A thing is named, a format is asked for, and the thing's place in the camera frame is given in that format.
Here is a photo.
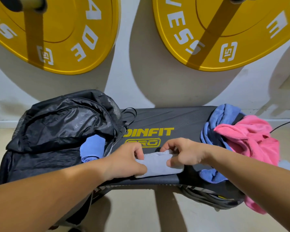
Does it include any person's left hand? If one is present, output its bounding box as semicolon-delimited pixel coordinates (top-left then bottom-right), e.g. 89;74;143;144
98;142;148;183

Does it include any person's right hand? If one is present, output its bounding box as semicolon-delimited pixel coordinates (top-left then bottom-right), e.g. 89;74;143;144
160;138;212;168

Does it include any grey towel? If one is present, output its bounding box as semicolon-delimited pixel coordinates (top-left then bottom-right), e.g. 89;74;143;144
134;149;185;179

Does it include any person's right forearm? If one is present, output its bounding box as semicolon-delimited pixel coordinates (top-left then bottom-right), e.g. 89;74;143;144
203;145;290;232

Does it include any person's left forearm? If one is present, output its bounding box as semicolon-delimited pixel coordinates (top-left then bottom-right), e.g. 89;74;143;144
0;157;109;232

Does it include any black workout bench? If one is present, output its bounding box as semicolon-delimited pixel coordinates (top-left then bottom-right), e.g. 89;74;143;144
93;106;246;210

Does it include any blue crumpled towel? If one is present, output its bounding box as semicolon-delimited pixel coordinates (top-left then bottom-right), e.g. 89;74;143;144
199;103;246;184

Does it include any blue rolled towel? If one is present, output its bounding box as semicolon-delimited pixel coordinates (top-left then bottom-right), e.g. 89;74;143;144
80;134;106;163

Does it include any pink crumpled towel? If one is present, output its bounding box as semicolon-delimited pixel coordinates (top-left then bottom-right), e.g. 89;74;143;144
214;115;280;215

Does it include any black backpack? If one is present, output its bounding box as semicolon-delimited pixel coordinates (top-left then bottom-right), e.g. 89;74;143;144
0;89;137;227

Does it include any yellow weight plate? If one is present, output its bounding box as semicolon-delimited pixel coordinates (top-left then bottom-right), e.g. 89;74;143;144
0;0;121;75
152;0;290;72

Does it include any black cable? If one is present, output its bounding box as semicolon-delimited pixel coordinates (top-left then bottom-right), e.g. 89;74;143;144
270;118;290;134

